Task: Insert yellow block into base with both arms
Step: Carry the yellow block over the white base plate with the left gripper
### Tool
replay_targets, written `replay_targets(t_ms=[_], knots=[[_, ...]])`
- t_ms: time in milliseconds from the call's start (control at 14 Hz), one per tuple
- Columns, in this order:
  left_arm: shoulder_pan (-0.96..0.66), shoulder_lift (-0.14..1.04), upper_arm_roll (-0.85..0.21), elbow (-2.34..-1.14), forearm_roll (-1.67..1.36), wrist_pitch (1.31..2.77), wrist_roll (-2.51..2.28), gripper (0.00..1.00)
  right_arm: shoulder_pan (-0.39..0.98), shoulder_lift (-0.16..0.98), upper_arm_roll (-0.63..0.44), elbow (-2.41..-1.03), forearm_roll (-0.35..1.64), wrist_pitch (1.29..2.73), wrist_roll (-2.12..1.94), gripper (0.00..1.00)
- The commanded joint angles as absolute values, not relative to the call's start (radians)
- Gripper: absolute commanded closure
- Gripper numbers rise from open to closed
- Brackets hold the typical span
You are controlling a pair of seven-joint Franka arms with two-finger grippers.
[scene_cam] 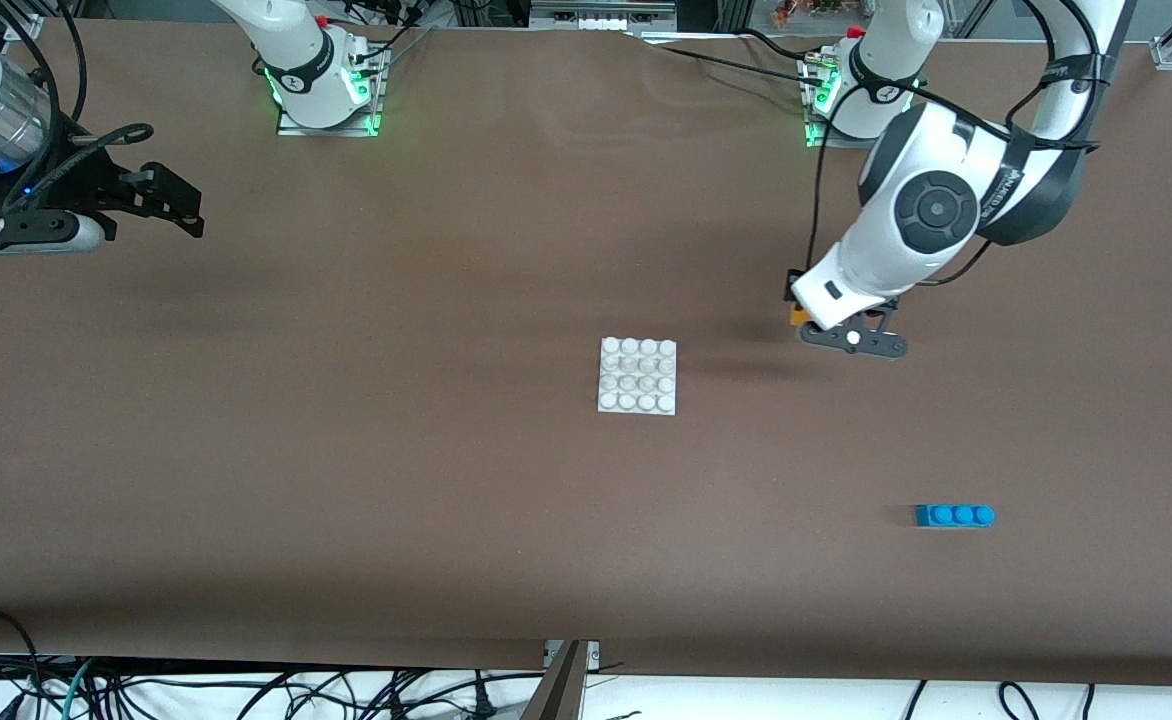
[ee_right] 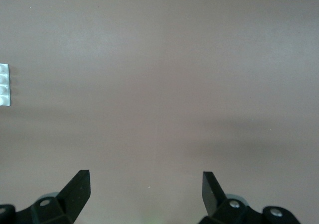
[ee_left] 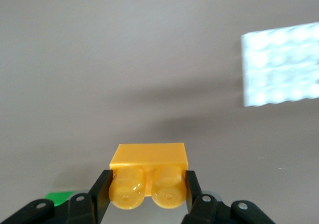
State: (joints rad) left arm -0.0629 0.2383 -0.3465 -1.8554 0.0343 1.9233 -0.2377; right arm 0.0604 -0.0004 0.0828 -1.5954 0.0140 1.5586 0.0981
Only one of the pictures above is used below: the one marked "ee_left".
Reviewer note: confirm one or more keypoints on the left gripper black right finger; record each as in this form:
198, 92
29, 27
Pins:
197, 209

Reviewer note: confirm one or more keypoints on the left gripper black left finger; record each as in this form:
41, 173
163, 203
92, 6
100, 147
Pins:
99, 199

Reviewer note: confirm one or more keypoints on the white studded base plate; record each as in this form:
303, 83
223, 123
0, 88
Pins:
279, 64

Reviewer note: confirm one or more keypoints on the yellow two-stud block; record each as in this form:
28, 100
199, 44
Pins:
149, 156

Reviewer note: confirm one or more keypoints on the green two-stud block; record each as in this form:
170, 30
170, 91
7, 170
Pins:
58, 197

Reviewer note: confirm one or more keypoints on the brown table cover sheet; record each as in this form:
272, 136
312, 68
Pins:
124, 59

